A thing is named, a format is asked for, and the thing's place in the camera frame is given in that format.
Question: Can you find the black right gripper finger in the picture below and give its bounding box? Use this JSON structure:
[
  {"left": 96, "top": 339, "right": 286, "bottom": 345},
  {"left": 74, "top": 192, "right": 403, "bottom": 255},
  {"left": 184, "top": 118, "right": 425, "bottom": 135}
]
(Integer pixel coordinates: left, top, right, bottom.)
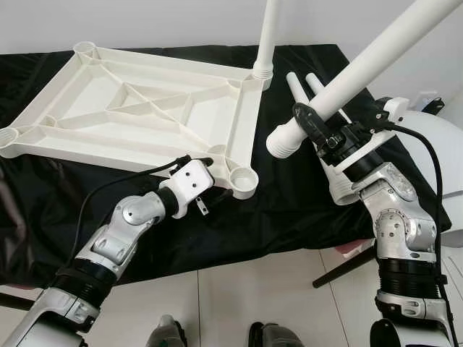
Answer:
[{"left": 292, "top": 103, "right": 330, "bottom": 145}]

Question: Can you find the white ribbed plastic table top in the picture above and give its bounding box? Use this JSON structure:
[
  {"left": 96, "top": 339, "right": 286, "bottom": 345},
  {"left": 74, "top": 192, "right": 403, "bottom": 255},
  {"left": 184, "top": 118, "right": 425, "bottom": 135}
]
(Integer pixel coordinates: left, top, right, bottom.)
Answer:
[{"left": 0, "top": 41, "right": 274, "bottom": 201}]

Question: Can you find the black quilted bench cover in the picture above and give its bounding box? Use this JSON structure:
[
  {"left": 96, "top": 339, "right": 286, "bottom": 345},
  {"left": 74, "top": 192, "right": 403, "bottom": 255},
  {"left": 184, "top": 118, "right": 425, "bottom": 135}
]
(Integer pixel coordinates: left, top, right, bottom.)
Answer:
[{"left": 0, "top": 45, "right": 453, "bottom": 290}]

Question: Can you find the small pink object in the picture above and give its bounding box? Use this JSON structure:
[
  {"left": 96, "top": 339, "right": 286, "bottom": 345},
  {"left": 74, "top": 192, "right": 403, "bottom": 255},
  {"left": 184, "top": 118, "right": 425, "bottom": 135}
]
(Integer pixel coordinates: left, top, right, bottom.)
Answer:
[{"left": 340, "top": 242, "right": 373, "bottom": 255}]

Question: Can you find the black metal bench leg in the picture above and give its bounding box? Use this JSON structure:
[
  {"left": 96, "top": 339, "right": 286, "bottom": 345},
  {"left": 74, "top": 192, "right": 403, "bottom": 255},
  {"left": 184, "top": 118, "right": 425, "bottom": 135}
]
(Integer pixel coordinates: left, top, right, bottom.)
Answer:
[
  {"left": 0, "top": 293, "right": 33, "bottom": 312},
  {"left": 313, "top": 249, "right": 377, "bottom": 288}
]

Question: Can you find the silver robot left leg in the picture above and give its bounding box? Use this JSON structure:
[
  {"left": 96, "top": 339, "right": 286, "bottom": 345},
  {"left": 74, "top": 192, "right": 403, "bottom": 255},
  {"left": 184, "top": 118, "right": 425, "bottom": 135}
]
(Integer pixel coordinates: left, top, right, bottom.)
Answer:
[{"left": 148, "top": 314, "right": 187, "bottom": 347}]

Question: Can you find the silver robot leg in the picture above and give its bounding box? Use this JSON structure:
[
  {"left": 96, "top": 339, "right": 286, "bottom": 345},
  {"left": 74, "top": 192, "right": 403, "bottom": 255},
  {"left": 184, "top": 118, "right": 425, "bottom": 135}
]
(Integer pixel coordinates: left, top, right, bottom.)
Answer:
[
  {"left": 250, "top": 322, "right": 305, "bottom": 347},
  {"left": 148, "top": 314, "right": 187, "bottom": 347}
]

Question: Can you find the silver robot right leg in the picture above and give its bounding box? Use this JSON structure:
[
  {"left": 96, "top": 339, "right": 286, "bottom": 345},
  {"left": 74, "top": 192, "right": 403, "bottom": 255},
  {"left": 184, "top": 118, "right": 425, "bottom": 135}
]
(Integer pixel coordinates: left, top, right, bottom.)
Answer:
[{"left": 250, "top": 322, "right": 305, "bottom": 347}]

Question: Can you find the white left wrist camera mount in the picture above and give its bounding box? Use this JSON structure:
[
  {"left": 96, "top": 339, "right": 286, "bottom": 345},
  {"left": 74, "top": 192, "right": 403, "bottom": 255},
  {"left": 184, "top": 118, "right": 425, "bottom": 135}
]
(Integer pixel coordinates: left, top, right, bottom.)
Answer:
[{"left": 158, "top": 159, "right": 216, "bottom": 218}]

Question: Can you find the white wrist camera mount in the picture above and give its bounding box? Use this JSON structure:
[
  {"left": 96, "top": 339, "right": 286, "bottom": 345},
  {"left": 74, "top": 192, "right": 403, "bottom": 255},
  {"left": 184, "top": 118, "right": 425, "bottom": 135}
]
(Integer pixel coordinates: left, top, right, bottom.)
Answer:
[
  {"left": 322, "top": 98, "right": 411, "bottom": 181},
  {"left": 158, "top": 159, "right": 216, "bottom": 218}
]

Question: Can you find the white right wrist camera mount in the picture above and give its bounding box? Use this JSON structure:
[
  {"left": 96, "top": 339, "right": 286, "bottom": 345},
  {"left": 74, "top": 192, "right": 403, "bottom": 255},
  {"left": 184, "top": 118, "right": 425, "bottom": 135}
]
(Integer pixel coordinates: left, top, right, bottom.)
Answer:
[{"left": 322, "top": 98, "right": 411, "bottom": 181}]

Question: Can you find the wall socket with black plug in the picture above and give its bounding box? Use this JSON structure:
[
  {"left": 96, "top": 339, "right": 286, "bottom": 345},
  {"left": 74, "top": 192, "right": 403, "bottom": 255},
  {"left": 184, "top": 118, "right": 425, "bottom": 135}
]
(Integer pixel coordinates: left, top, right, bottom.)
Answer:
[{"left": 420, "top": 93, "right": 446, "bottom": 115}]

